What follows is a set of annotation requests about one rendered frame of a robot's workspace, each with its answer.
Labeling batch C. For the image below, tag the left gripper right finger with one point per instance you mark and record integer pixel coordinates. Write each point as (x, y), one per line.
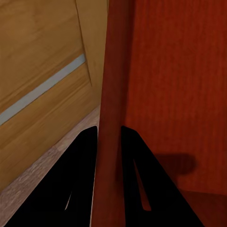
(169, 207)

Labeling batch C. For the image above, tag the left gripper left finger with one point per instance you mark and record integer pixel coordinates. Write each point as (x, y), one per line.
(64, 196)

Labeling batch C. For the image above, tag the door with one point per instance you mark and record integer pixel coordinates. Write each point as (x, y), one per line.
(51, 73)

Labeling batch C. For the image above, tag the storage box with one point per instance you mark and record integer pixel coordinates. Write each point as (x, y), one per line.
(165, 76)

